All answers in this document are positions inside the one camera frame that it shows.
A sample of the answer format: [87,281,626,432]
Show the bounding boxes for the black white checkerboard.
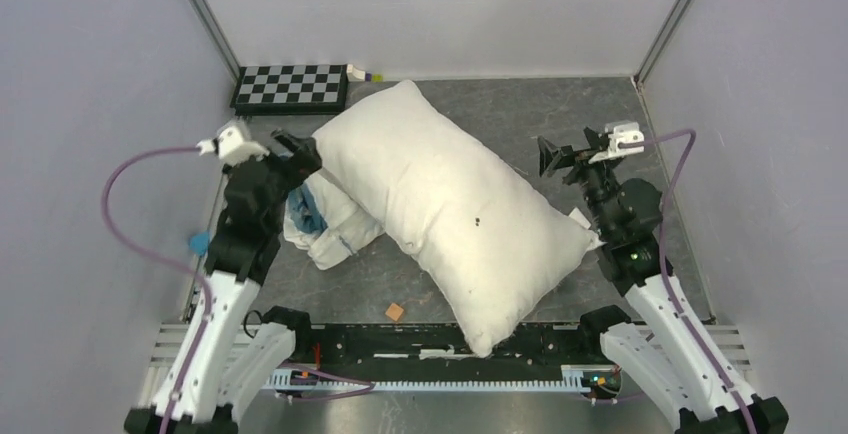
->
[230,64,349,117]

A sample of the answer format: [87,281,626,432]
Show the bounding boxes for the white pillowcase with blue ruffle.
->
[283,172,384,270]

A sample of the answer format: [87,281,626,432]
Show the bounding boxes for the white pillow insert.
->
[314,80,600,358]

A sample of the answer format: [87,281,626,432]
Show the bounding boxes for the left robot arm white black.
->
[124,125,322,433]

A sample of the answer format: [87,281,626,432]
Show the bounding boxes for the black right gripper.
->
[537,127,622,237]

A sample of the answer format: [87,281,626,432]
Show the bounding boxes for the white slotted cable duct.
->
[263,366,622,395]

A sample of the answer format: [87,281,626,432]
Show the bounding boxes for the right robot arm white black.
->
[537,122,789,433]

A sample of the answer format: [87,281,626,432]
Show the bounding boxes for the small orange cube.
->
[385,303,405,322]

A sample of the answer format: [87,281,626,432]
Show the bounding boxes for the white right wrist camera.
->
[588,121,645,164]

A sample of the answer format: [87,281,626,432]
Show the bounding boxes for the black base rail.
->
[286,322,613,383]

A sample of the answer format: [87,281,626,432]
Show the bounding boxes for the blue tape piece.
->
[188,231,211,258]

